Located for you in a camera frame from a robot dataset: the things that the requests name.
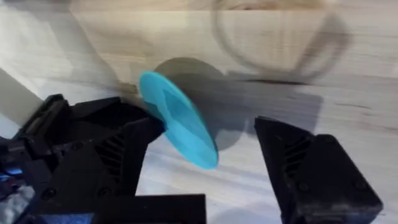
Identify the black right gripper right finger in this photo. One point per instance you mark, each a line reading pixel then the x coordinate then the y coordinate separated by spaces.
pixel 314 180

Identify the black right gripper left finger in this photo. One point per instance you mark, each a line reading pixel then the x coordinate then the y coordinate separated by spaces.
pixel 118 161

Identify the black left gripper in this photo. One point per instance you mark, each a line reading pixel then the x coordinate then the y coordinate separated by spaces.
pixel 46 121

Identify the blue round plate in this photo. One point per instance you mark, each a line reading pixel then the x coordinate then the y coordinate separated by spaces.
pixel 180 124

